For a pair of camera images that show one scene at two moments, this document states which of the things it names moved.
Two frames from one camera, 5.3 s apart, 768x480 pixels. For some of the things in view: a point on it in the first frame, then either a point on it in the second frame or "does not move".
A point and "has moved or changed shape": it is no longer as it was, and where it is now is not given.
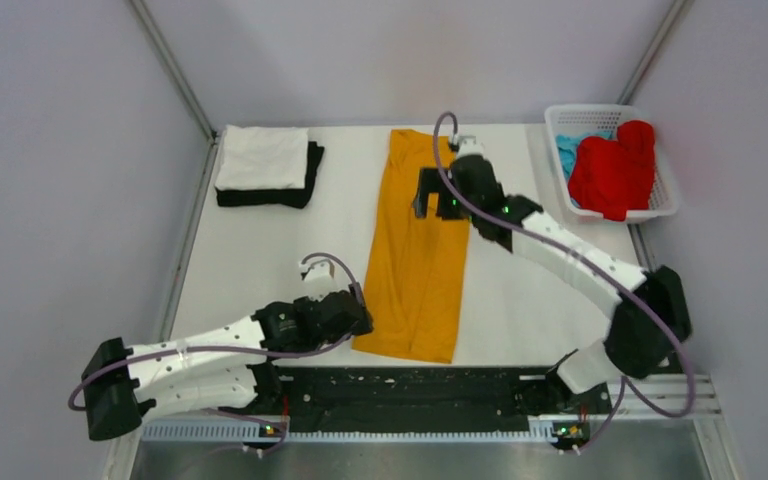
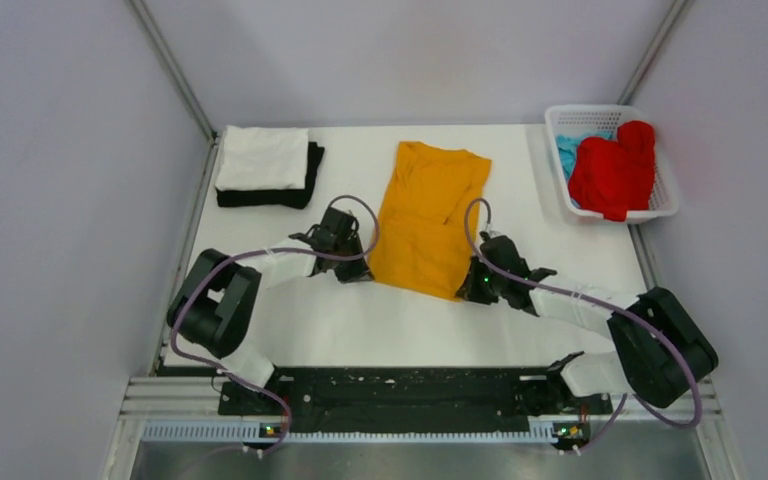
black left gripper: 363,325 -> 359,271
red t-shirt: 614,176 does not move
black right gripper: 429,184 -> 469,290
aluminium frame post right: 644,63 does not move
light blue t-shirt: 568,146 does not move
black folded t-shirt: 298,197 does not move
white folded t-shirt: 266,158 does not move
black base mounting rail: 431,399 does not move
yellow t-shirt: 417,269 has moved or changed shape
